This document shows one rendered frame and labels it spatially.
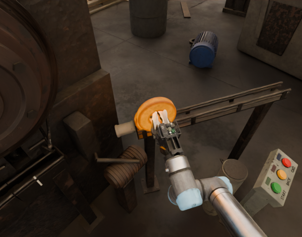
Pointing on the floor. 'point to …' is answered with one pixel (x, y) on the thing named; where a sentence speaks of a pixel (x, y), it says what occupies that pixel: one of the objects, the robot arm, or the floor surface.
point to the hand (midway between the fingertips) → (156, 111)
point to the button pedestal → (263, 195)
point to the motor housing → (126, 176)
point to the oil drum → (148, 17)
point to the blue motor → (204, 50)
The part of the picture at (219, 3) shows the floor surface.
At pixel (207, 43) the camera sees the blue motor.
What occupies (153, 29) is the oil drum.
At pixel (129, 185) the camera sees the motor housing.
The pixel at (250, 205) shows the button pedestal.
